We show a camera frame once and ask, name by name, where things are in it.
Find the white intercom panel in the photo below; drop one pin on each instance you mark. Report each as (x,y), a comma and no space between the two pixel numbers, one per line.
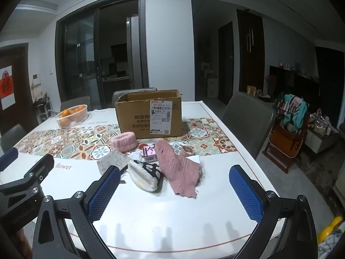
(35,79)

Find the dark television cabinet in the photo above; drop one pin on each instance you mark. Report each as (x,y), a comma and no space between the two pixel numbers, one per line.
(296,83)

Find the pink fuzzy hair band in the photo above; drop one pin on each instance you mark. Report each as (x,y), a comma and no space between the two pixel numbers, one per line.
(125,141)

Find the white tissue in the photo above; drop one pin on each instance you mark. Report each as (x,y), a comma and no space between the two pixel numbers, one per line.
(135,156)

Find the white black patterned soft shoe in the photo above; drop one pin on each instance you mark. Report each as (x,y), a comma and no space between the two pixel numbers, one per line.
(140,176)

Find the grey dining chair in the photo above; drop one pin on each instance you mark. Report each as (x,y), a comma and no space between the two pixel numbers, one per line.
(12,137)
(248,118)
(118,95)
(75,102)

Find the dark sliding glass door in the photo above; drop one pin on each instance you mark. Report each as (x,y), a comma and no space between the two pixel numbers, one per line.
(78,59)

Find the dark interior door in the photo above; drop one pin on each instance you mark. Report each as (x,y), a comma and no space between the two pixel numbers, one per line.
(225,64)

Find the white plastic basket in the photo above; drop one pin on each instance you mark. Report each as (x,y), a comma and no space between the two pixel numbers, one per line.
(72,120)

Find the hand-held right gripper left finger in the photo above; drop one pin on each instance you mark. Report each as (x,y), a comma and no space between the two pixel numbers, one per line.
(103,191)

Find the brown wooden door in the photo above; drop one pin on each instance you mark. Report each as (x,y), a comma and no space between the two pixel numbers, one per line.
(21,99)

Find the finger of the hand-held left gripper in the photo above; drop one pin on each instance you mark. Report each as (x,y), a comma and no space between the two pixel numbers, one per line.
(40,168)
(8,157)

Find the pink knitted cloth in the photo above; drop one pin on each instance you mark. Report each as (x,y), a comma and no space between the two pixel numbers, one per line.
(178,170)

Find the red paper poster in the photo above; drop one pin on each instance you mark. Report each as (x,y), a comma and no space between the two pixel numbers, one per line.
(6,86)

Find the low table with snacks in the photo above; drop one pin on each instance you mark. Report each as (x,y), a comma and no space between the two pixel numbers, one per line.
(320,129)

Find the yellow packets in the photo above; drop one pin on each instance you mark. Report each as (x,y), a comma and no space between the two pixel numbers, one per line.
(253,91)

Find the pile of oranges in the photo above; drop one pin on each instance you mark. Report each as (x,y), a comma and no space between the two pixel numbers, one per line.
(66,113)

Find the wooden high chair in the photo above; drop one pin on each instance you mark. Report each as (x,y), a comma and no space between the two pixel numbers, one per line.
(283,145)

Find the yellow plastic toy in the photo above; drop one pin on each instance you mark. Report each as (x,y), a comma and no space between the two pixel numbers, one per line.
(328,230)

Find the small pink packet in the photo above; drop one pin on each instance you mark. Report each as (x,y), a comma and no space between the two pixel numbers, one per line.
(149,153)

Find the grey floral cloth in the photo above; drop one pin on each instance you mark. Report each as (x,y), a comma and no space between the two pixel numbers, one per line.
(110,162)

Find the patterned tablecloth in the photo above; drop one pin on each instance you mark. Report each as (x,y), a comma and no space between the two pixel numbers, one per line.
(215,140)

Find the colourful clothes pile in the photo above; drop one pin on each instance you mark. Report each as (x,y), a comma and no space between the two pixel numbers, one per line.
(295,110)

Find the pink ribbed headband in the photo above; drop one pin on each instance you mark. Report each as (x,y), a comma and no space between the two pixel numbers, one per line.
(188,151)

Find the white cloth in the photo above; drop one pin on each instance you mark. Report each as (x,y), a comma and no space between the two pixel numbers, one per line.
(194,159)

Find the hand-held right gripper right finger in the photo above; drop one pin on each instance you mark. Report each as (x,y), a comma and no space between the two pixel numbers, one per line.
(245,197)

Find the dark wooden cabinet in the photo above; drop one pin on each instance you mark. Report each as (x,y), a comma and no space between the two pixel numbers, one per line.
(250,67)

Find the brown cardboard box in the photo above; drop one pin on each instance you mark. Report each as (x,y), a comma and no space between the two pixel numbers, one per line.
(134,124)

